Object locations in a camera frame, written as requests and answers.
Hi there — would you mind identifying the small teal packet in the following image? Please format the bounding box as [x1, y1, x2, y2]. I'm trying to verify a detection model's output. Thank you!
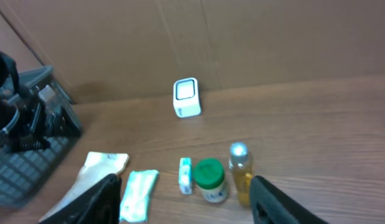
[179, 157, 193, 195]

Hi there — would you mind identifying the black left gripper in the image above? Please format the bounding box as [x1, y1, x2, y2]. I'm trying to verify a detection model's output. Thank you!
[0, 85, 68, 152]

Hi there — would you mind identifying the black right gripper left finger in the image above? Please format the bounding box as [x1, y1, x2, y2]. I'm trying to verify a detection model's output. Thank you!
[39, 174, 122, 224]

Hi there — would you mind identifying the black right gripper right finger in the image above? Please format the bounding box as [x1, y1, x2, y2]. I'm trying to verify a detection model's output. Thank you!
[249, 175, 327, 224]

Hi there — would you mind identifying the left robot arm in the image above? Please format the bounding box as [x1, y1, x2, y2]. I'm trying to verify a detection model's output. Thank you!
[0, 51, 72, 153]

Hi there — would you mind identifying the teal tissue pack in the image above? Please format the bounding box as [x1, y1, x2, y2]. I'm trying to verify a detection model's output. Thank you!
[119, 170, 159, 223]

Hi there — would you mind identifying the dark grey plastic mesh basket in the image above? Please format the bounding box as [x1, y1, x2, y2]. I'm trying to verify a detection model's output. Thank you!
[0, 65, 82, 208]

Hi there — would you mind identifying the white barcode scanner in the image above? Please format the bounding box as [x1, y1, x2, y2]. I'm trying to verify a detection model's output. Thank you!
[173, 77, 202, 118]

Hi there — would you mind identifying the white orange snack packet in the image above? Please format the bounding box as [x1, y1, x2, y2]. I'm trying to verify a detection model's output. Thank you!
[40, 151, 129, 221]

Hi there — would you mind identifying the green lid white jar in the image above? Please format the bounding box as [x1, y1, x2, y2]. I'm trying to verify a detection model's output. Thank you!
[193, 158, 229, 203]

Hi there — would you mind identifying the yellow oil bottle silver cap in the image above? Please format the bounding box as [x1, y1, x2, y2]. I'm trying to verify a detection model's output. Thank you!
[229, 142, 253, 207]

